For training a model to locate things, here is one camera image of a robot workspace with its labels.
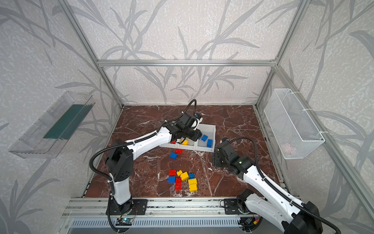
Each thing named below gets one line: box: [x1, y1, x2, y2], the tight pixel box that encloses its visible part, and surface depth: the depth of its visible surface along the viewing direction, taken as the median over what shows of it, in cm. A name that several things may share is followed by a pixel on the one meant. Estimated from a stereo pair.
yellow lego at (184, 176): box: [180, 171, 189, 181], surface depth 84 cm
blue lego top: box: [168, 152, 178, 160], surface depth 94 cm
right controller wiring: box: [237, 214, 263, 229], surface depth 72 cm
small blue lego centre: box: [188, 173, 196, 180], surface depth 84 cm
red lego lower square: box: [168, 169, 177, 177], surface depth 86 cm
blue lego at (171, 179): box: [167, 176, 176, 183], surface depth 84 cm
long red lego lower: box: [175, 177, 182, 192], surface depth 82 cm
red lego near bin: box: [174, 148, 184, 155], surface depth 96 cm
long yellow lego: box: [187, 177, 198, 192], surface depth 82 cm
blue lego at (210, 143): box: [206, 138, 213, 148], surface depth 96 cm
